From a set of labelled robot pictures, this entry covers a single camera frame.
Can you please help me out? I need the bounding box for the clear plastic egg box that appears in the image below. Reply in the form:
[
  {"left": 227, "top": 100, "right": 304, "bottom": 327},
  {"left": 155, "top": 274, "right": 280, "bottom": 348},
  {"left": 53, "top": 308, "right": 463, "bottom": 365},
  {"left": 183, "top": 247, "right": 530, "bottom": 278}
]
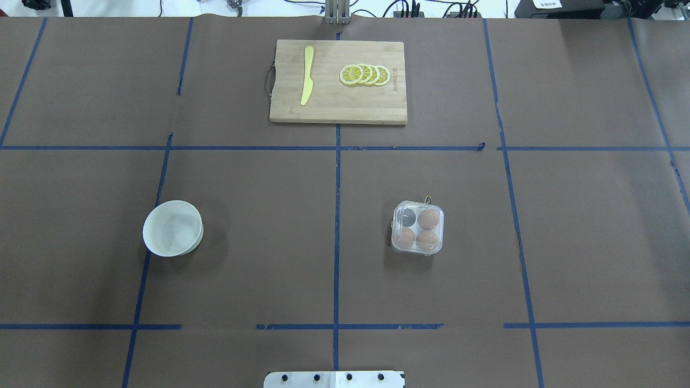
[{"left": 390, "top": 200, "right": 445, "bottom": 257}]

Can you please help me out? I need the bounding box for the brown egg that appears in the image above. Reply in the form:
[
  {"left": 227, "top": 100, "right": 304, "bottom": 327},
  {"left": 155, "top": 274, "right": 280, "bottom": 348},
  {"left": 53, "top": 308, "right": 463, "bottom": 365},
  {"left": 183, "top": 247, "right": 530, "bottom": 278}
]
[
  {"left": 394, "top": 227, "right": 416, "bottom": 249},
  {"left": 416, "top": 230, "right": 439, "bottom": 251},
  {"left": 417, "top": 209, "right": 440, "bottom": 230}
]

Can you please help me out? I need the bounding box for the black computer box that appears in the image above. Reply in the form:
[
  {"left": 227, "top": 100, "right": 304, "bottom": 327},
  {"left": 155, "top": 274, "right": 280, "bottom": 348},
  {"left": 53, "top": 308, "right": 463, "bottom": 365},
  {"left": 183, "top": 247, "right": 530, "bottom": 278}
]
[{"left": 514, "top": 1, "right": 605, "bottom": 19}]

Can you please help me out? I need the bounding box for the wooden cutting board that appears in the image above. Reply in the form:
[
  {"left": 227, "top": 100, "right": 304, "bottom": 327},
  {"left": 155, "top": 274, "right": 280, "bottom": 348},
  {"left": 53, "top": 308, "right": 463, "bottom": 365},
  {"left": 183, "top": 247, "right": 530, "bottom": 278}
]
[{"left": 270, "top": 39, "right": 408, "bottom": 126}]

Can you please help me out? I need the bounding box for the yellow plastic knife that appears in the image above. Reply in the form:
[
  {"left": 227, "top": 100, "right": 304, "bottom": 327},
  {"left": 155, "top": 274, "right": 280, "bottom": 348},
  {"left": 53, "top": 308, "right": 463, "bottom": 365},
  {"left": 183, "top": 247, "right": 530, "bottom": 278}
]
[{"left": 300, "top": 46, "right": 314, "bottom": 106}]

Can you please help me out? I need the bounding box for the lemon slice front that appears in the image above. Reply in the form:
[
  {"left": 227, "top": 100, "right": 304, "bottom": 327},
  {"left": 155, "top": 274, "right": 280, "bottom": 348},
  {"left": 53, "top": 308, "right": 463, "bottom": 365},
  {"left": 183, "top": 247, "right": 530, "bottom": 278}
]
[{"left": 339, "top": 65, "right": 364, "bottom": 85}]

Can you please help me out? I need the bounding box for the lemon slice back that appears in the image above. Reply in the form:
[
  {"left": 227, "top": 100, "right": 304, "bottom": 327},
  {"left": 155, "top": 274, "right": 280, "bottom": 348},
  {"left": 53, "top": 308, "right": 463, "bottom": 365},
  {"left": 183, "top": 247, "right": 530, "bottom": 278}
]
[{"left": 373, "top": 65, "right": 390, "bottom": 86}]

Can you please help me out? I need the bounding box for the white bowl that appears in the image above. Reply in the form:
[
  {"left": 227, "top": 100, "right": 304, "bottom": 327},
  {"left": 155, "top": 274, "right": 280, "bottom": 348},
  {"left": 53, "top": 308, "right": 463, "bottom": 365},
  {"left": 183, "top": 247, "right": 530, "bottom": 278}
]
[{"left": 142, "top": 200, "right": 204, "bottom": 258}]

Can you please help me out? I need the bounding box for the aluminium frame post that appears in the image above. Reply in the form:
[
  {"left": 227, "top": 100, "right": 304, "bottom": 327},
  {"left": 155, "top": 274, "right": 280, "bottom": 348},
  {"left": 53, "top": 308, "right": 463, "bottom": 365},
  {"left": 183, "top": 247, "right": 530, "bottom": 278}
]
[{"left": 323, "top": 0, "right": 351, "bottom": 25}]

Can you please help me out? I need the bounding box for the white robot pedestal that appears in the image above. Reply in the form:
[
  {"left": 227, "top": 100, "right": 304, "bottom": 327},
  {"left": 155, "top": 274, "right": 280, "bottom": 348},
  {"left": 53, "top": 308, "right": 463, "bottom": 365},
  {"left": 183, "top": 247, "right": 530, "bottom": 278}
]
[{"left": 263, "top": 370, "right": 406, "bottom": 387}]

